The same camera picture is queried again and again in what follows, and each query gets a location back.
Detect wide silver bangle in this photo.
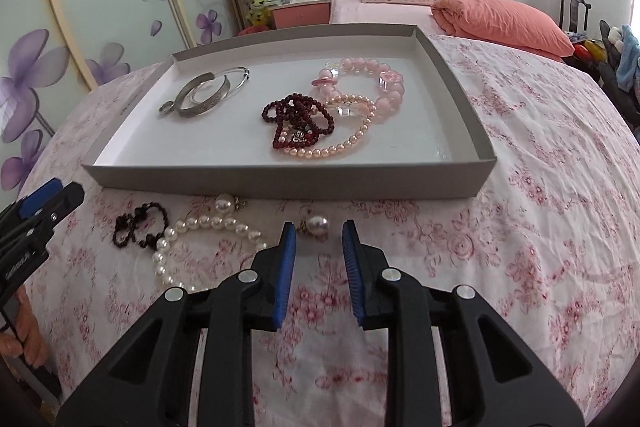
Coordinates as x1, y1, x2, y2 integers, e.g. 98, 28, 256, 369
174, 74, 234, 116

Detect coral quilt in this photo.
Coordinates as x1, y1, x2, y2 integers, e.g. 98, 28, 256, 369
431, 0, 576, 58

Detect person's left hand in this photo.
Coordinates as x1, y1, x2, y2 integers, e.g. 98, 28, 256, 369
0, 284, 49, 369

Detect pearl earring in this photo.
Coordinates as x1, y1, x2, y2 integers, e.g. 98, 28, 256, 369
298, 214, 331, 241
215, 193, 249, 214

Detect blue fleece garment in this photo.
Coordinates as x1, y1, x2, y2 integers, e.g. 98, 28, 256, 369
616, 24, 640, 94

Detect pink sheeted bed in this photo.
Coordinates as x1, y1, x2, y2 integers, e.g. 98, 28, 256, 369
329, 0, 451, 28

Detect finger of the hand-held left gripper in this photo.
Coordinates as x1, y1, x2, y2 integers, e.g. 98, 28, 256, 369
0, 179, 64, 230
0, 183, 85, 265

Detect colourful toys on chair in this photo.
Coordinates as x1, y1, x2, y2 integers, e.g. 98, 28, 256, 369
570, 29, 609, 64

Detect thin silver bangle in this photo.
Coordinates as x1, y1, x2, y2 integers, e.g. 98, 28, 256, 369
190, 66, 251, 106

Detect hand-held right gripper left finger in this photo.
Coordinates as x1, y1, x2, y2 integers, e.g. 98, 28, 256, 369
55, 221, 298, 427

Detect dark wooden chair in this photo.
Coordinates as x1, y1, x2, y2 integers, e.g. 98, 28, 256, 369
558, 0, 594, 34

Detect black bead bracelet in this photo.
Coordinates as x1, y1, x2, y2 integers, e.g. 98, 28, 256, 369
112, 202, 169, 251

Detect sliding wardrobe with purple flowers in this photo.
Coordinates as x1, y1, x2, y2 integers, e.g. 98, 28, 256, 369
0, 0, 239, 202

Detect pink large bead bracelet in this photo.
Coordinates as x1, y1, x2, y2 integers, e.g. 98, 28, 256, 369
311, 56, 406, 124

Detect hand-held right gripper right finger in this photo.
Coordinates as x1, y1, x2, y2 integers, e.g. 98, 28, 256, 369
341, 219, 586, 427

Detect pink white nightstand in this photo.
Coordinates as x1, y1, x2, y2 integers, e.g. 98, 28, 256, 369
270, 0, 332, 30

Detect grey cardboard tray box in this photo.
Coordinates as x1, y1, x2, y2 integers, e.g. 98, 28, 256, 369
81, 24, 497, 200

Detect pink pearl bracelet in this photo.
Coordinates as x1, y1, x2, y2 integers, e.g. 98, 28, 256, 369
277, 94, 379, 160

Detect dark red bead bracelet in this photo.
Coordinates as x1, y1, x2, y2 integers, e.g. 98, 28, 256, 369
261, 93, 335, 154

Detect yellow green plush toy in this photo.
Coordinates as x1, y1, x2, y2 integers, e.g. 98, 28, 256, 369
245, 0, 274, 28

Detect black office chair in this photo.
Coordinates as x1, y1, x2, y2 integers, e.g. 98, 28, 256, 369
597, 19, 640, 128

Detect white pearl bracelet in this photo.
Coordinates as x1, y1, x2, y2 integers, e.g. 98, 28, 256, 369
152, 212, 269, 294

